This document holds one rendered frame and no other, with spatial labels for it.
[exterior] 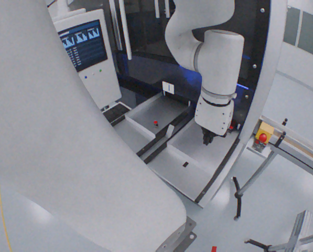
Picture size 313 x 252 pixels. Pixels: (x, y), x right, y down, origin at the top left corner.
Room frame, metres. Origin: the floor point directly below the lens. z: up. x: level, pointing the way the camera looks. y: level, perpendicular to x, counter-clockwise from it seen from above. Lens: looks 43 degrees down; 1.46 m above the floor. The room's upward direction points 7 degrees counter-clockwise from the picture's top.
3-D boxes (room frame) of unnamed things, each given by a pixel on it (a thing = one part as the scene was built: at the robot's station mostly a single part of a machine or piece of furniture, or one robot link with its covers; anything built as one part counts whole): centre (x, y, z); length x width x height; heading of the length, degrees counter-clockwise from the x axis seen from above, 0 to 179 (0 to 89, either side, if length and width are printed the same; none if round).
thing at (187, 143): (0.47, -0.25, 0.90); 0.34 x 0.26 x 0.04; 132
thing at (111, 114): (0.82, 0.37, 0.82); 0.40 x 0.14 x 0.02; 130
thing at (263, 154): (0.38, -0.55, 0.87); 0.14 x 0.13 x 0.02; 132
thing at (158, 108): (0.73, -0.03, 0.90); 0.34 x 0.26 x 0.04; 132
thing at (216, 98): (0.29, -0.16, 1.27); 0.09 x 0.08 x 0.03; 42
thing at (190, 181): (0.55, -0.09, 0.87); 0.70 x 0.48 x 0.02; 42
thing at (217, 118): (0.29, -0.16, 1.21); 0.10 x 0.08 x 0.11; 42
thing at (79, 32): (1.01, 0.51, 1.19); 0.50 x 0.19 x 0.78; 130
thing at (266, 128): (0.36, -0.51, 1.00); 0.08 x 0.07 x 0.07; 132
